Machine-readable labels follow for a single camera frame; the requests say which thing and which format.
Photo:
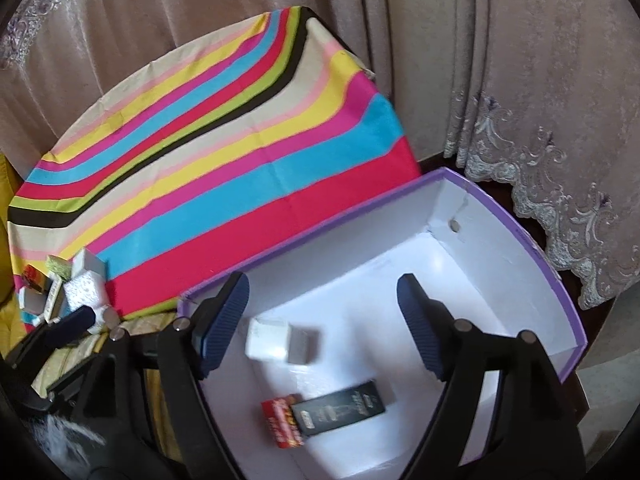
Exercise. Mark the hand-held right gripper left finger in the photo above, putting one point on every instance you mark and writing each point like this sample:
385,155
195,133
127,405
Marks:
225,320

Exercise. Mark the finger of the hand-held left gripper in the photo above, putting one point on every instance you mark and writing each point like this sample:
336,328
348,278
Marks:
75,322

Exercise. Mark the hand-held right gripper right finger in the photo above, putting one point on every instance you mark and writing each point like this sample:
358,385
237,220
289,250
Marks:
420,320

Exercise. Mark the green sponge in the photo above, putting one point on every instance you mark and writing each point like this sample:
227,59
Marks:
57,266

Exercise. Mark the purple cardboard box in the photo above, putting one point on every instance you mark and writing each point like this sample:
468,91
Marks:
350,270

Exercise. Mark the white small box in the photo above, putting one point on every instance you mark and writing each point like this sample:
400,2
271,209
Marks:
102,317
90,260
34,302

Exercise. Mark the white speckled sponge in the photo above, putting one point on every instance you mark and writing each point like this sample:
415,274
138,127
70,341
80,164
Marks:
85,292

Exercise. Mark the white cube box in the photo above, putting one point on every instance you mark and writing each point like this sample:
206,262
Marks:
267,340

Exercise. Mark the red small box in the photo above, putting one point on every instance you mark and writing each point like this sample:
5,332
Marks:
32,278

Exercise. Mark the grey small box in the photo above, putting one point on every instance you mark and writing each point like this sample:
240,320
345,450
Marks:
304,345

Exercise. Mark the grey furry sleeve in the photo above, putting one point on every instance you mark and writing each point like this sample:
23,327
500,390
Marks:
65,440

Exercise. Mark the yellow leather sofa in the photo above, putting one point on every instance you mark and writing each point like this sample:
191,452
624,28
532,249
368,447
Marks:
7,240

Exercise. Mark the red snack packet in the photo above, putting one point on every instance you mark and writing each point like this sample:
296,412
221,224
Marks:
282,420

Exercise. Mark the black rectangular box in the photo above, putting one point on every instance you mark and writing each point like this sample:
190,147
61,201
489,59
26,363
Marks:
340,405

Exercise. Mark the striped colourful tablecloth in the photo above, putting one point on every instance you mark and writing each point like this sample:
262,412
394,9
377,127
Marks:
225,160

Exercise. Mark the beige lace-trimmed curtain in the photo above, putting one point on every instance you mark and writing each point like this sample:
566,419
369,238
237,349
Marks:
175,10
550,85

